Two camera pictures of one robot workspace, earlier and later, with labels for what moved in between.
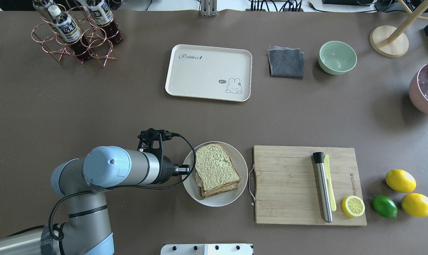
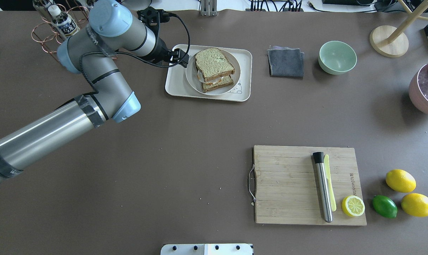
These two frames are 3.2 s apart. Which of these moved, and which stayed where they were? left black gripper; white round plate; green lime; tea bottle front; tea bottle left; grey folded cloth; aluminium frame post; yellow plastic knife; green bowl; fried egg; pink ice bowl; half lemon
Moved: fried egg; white round plate; left black gripper
Stayed: pink ice bowl; grey folded cloth; half lemon; green bowl; tea bottle left; green lime; tea bottle front; aluminium frame post; yellow plastic knife
